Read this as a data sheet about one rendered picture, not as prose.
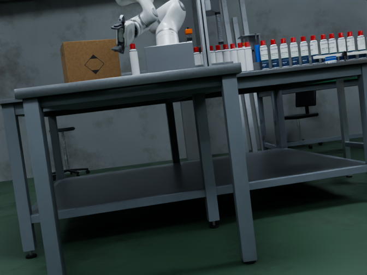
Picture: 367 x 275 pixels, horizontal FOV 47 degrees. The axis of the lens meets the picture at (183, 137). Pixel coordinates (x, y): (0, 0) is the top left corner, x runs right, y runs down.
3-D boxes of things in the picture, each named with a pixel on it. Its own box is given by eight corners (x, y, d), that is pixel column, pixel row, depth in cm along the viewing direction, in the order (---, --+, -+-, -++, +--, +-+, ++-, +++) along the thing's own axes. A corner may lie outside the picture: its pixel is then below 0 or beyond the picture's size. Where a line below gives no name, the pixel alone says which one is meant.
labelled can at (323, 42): (327, 63, 309) (324, 35, 308) (331, 62, 304) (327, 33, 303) (320, 64, 308) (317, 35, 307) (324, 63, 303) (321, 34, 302)
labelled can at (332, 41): (338, 61, 307) (336, 33, 306) (336, 61, 303) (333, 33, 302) (331, 63, 311) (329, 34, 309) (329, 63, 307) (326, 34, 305)
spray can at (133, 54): (140, 76, 274) (136, 44, 273) (140, 75, 269) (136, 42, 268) (132, 77, 273) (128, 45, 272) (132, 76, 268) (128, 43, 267)
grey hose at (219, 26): (223, 44, 286) (219, 12, 284) (224, 43, 282) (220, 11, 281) (218, 45, 285) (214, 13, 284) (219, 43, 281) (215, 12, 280)
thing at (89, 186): (287, 171, 392) (278, 83, 387) (384, 200, 249) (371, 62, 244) (61, 204, 362) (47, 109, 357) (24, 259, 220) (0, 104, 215)
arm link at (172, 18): (165, 51, 231) (162, 23, 245) (193, 33, 223) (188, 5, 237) (151, 37, 222) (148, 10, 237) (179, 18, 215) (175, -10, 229)
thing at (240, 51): (245, 72, 300) (242, 43, 298) (247, 71, 295) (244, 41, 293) (238, 73, 299) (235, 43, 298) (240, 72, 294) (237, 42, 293)
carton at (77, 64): (114, 89, 267) (109, 46, 265) (122, 85, 244) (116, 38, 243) (65, 94, 257) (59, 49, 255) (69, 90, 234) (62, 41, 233)
